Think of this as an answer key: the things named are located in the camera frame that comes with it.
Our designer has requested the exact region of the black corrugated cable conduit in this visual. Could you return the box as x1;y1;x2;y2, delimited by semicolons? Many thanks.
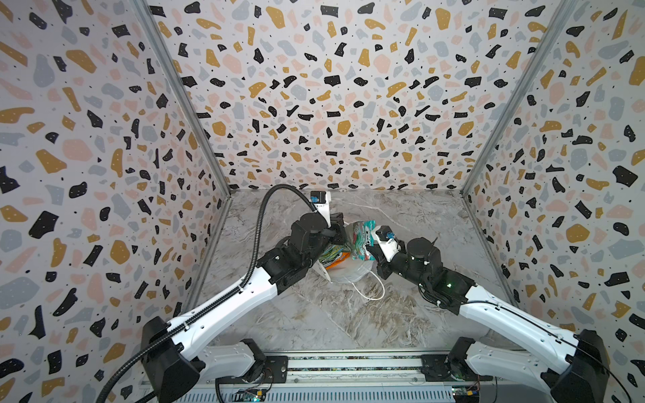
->
94;183;318;403

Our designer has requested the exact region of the red green Fox's candy bag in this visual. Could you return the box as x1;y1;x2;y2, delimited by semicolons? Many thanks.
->
348;220;376;260

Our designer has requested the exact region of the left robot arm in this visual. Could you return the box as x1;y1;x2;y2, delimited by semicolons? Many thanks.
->
142;213;346;402

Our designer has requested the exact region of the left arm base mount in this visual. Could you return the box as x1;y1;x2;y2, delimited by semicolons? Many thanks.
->
218;355;289;386

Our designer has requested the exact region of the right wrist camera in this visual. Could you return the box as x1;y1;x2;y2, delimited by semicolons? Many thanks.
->
373;225;401;263

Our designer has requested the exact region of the yellow green Fox's candy bag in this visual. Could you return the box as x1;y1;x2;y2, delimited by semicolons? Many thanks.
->
318;244;351;267

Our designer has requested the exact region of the left corner aluminium post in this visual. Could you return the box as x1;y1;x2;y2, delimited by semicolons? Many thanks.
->
130;0;231;200

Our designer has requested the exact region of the orange snack packet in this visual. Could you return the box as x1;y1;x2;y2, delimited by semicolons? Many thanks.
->
325;252;351;270

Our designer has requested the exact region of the white paper gift bag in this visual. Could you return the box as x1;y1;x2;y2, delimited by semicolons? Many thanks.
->
312;223;386;302

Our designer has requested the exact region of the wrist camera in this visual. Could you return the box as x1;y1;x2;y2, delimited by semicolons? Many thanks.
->
373;225;401;263
310;190;331;227

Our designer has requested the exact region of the corner aluminium post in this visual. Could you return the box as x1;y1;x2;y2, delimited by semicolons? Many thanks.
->
130;0;231;200
460;0;576;201

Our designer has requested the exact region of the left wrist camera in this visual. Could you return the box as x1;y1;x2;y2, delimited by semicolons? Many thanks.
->
310;190;331;227

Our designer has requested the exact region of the right corner aluminium post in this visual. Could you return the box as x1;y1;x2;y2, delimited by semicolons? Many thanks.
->
460;0;576;201

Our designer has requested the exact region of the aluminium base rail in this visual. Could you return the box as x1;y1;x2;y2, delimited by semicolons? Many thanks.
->
179;350;552;402

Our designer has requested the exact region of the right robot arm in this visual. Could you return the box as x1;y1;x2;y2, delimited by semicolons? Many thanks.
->
366;233;610;402

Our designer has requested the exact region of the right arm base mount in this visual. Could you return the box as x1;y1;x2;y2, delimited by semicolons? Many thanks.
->
420;354;493;382

